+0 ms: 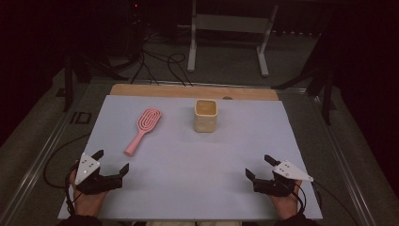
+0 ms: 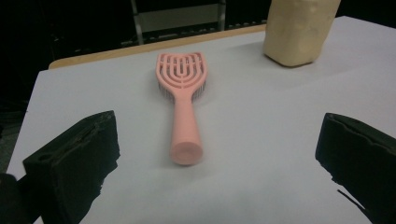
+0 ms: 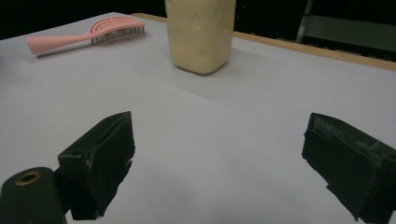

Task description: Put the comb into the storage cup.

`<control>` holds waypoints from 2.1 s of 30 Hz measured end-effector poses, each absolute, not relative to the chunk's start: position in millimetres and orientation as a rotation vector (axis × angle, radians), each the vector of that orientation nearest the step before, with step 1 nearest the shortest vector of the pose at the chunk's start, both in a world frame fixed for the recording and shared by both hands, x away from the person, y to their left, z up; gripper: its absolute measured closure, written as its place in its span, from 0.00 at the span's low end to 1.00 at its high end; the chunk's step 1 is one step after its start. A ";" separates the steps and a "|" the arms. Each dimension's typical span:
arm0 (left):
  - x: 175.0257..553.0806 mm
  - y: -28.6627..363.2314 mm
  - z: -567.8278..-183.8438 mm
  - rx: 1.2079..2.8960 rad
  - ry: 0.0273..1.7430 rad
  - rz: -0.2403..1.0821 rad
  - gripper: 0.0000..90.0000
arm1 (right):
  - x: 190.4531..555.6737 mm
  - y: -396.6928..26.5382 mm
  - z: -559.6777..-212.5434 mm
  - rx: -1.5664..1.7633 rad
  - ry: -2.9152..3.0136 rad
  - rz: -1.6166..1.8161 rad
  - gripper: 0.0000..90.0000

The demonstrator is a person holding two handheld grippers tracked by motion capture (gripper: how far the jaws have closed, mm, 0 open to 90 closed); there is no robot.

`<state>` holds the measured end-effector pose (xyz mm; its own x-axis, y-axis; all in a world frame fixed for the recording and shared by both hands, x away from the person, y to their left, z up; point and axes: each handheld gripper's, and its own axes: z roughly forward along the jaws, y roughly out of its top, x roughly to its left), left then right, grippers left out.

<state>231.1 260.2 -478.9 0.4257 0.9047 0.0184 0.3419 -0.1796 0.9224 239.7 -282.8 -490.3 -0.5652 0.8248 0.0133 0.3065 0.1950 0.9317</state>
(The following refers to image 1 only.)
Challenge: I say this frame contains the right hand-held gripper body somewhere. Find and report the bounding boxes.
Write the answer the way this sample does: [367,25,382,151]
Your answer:
[252,159,314,198]

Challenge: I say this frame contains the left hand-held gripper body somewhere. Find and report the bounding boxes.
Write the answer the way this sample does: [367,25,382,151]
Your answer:
[74,153,123,196]

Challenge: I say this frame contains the pink hairbrush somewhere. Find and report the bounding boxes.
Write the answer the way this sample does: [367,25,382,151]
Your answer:
[123,107,163,157]

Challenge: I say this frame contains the beige square cup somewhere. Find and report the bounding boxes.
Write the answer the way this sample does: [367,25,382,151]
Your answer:
[193,99,219,134]

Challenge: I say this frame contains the person's right hand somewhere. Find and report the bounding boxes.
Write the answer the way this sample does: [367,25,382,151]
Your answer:
[268,180,303,221]

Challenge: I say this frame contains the person's left hand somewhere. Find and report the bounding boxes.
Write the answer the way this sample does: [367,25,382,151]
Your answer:
[69,169,109,218]

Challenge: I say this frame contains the black stand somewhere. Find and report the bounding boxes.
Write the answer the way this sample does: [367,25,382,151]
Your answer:
[271,29,338,126]
[61,46,130,113]

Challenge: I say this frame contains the white metal stand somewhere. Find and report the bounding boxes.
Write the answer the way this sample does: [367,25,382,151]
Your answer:
[186,0,279,78]

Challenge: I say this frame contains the left hand-held gripper cable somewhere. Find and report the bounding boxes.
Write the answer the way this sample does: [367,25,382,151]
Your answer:
[42,133,92,216]

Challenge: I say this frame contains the hand-held gripper cable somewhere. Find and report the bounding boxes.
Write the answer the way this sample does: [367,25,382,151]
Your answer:
[42,133,92,216]
[293,180,356,226]

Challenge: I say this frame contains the aluminium floor rail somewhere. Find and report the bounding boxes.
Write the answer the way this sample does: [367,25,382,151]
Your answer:
[276,88,377,226]
[0,79,95,226]

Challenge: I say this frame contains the right hand-held gripper cable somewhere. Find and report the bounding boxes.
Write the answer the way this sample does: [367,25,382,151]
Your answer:
[293,180,356,226]

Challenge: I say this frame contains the black floor cables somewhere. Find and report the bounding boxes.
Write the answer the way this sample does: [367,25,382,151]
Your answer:
[130,29,195,88]

